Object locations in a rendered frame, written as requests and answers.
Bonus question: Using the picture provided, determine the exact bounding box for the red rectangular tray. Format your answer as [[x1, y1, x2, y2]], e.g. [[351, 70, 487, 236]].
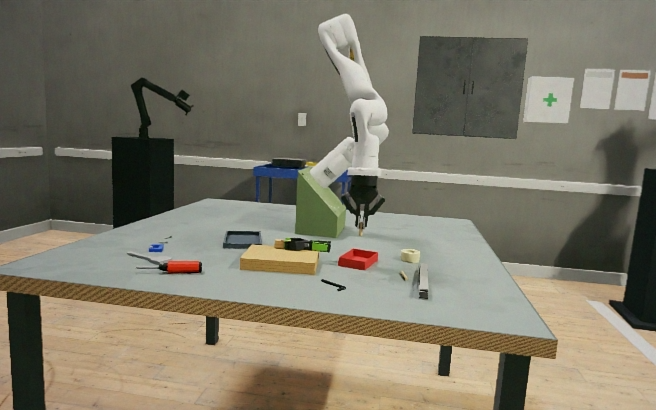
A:
[[338, 249, 378, 270]]

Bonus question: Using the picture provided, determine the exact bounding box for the tan wooden board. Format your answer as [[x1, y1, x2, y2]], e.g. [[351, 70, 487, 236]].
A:
[[240, 244, 319, 275]]

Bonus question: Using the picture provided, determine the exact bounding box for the red-handled screwdriver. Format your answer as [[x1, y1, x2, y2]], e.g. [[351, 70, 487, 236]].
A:
[[141, 261, 202, 273]]

